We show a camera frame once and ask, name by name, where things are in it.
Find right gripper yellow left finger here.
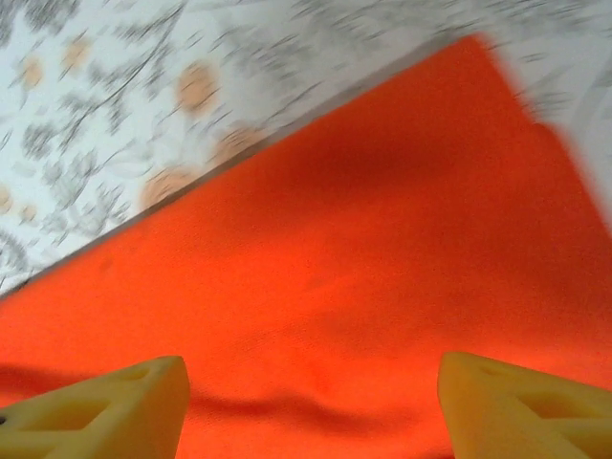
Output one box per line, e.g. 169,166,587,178
0,355,191,459

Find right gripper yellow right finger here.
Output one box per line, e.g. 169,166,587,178
436,351,612,459

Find bright orange t-shirt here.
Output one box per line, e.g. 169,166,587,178
0,33,612,459

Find floral patterned table cover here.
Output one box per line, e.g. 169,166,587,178
0,0,612,297

